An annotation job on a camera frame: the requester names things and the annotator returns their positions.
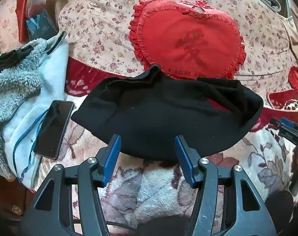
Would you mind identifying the beige floral quilt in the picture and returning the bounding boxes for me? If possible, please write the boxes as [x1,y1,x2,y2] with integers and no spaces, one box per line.
[0,0,298,79]

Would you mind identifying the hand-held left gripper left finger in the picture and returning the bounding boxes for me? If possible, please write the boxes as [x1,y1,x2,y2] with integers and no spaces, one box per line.
[18,134,122,236]

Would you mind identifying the small red heart pillow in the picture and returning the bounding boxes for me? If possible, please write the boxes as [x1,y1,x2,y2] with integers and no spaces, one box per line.
[288,66,298,97]

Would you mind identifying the red patterned fleece blanket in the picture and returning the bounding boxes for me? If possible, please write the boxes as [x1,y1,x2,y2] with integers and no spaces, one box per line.
[31,56,298,227]

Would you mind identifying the black pants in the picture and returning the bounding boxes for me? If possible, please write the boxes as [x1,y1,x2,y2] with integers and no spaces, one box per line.
[71,64,264,161]

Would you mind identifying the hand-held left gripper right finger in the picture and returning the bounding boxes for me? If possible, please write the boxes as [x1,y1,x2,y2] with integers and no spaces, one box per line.
[174,135,278,236]

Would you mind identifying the large red heart pillow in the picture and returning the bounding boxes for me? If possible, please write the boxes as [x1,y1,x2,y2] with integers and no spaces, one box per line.
[129,0,246,79]

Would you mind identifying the black cloth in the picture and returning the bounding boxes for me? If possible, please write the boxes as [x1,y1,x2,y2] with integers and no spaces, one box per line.
[0,47,33,77]

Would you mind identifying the blue cord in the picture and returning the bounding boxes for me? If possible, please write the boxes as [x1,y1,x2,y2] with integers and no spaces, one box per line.
[12,108,49,183]

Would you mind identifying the red cloth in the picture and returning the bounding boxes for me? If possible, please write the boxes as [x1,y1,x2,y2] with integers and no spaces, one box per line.
[15,0,29,42]

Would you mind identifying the light blue fleece jacket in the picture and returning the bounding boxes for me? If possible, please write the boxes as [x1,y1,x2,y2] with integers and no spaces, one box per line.
[0,31,70,190]

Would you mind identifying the beige cloth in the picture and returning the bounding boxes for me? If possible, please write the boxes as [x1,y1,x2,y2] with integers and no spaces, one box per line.
[280,0,298,63]

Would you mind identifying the clear plastic bag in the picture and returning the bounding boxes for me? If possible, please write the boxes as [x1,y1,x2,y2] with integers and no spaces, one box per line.
[26,0,52,19]

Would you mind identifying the black smartphone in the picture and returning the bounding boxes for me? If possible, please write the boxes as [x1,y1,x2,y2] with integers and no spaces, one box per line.
[33,100,75,160]

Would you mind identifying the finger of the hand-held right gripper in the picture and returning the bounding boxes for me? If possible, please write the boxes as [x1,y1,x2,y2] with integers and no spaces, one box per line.
[270,117,298,148]

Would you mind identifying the thin black cable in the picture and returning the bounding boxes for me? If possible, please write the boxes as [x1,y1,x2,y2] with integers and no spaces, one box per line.
[106,222,139,231]

